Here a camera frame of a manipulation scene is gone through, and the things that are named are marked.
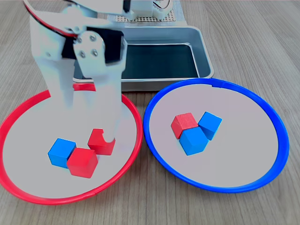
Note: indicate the red wooden cube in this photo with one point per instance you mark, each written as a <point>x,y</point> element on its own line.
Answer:
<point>98,145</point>
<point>184,122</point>
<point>82,162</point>

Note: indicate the blue wooden cube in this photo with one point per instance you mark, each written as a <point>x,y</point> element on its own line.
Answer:
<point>61,152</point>
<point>211,123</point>
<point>193,143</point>

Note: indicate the red-rimmed white plate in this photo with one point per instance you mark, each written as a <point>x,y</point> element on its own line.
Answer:
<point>35,131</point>

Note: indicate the black tray mat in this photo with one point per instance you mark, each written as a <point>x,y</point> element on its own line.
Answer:
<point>159,61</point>

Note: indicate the steel tray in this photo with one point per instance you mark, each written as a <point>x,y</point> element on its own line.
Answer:
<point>202,54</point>

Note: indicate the translucent pale sheet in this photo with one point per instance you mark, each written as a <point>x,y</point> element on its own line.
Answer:
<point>180,14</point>

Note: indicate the blue-rimmed white plate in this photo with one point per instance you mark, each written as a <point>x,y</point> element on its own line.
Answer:
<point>246,112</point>

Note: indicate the pale perforated base plate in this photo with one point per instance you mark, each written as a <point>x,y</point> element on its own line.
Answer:
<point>150,19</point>

